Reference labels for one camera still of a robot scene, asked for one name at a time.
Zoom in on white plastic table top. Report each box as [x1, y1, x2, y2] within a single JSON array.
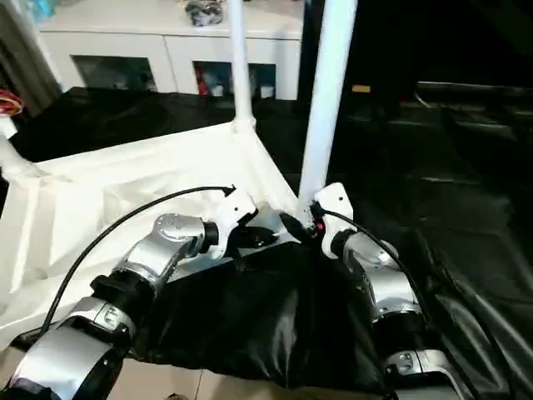
[[0, 117, 311, 344]]

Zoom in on white cabinet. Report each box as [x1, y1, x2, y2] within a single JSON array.
[[37, 0, 304, 101]]

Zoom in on black plastic mat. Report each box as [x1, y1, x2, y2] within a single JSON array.
[[0, 85, 533, 393]]

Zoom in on grey crumpled bundle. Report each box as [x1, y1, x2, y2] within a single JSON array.
[[185, 0, 226, 28]]

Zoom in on white plastic table leg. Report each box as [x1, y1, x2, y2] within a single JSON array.
[[227, 0, 257, 133], [296, 0, 359, 206], [0, 132, 41, 179]]

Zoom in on red wire hanger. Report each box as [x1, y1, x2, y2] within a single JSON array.
[[0, 85, 26, 118]]

